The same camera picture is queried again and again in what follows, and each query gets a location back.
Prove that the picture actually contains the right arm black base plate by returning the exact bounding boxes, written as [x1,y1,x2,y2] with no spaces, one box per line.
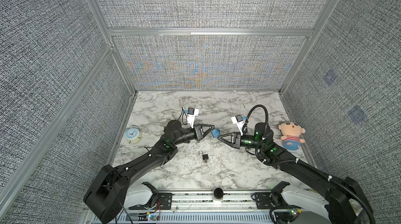
[252,192,301,210]

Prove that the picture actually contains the small black padlock front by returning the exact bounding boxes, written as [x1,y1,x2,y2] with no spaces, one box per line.
[198,150,208,163]

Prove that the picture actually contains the black corrugated cable conduit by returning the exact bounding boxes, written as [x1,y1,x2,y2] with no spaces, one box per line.
[244,104,377,224]

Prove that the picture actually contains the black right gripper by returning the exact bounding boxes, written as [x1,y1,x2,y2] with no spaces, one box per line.
[219,131,265,152]

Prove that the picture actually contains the pink plush doll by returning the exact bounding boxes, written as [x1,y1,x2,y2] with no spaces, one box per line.
[278,122,306,151]

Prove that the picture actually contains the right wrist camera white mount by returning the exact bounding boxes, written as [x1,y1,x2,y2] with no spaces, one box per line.
[231,115,247,136]

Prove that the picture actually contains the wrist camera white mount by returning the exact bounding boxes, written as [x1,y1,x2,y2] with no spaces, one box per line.
[184,108,199,129]
[231,115,247,136]

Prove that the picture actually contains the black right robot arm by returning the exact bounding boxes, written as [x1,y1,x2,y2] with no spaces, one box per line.
[217,122,375,224]

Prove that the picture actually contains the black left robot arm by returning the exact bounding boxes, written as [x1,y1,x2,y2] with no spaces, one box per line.
[83,120,217,224]

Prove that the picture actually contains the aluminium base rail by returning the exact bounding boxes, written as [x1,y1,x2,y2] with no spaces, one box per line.
[79,189,348,224]

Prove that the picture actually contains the black knob on rail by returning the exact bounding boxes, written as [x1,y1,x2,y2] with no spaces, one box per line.
[213,187,224,202]

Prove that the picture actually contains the small blue alarm clock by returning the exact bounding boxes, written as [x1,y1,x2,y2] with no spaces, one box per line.
[124,127,142,144]

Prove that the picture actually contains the blue padlock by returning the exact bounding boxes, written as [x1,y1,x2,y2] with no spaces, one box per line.
[211,125,221,138]

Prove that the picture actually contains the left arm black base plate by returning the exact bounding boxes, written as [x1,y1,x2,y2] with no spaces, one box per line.
[128,193,173,211]

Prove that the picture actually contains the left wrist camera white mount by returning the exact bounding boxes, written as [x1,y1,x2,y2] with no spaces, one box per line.
[184,108,199,129]

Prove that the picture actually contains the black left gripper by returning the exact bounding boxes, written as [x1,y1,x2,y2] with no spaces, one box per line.
[173,125,214,147]

